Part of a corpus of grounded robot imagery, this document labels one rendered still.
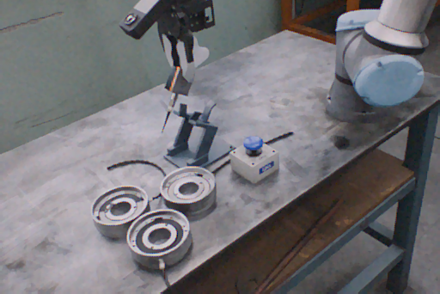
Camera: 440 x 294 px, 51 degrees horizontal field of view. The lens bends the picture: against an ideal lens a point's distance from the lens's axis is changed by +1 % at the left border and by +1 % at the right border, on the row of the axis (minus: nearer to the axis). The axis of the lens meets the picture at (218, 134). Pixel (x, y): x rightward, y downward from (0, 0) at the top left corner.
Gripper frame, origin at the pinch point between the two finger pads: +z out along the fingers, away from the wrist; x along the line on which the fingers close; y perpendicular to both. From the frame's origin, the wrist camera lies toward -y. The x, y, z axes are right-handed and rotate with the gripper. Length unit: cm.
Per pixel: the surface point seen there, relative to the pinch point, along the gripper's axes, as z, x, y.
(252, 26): 71, 146, 150
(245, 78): 19.9, 18.4, 31.9
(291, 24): 73, 129, 170
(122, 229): 17.1, -10.7, -23.8
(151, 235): 17.6, -15.2, -20.7
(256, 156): 15.2, -14.9, 4.8
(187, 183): 17.1, -9.2, -8.4
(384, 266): 76, -22, 46
